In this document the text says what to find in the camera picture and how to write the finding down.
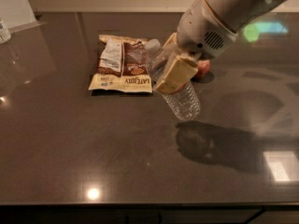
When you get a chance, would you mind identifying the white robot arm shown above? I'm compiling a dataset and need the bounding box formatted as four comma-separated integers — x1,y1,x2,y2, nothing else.
154,0,287,94

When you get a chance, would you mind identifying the white container at left edge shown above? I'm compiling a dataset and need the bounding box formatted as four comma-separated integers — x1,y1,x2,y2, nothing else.
0,18,12,44

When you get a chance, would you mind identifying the red apple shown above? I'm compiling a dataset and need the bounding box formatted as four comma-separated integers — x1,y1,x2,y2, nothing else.
194,60,210,78

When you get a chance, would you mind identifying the brown snack chip bag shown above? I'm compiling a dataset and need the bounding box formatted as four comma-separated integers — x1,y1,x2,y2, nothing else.
89,35,152,93

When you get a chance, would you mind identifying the clear plastic water bottle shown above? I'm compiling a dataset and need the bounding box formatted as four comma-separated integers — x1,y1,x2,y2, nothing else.
145,39,201,121

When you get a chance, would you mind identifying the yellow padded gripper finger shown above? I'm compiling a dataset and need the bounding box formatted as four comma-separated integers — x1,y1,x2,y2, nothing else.
154,55,198,94
164,33,177,47

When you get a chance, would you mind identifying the white board leaning on wall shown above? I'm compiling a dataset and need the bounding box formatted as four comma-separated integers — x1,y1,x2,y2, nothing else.
0,0,40,33

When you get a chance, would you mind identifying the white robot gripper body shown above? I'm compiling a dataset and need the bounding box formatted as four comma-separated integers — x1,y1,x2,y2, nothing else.
177,0,237,60

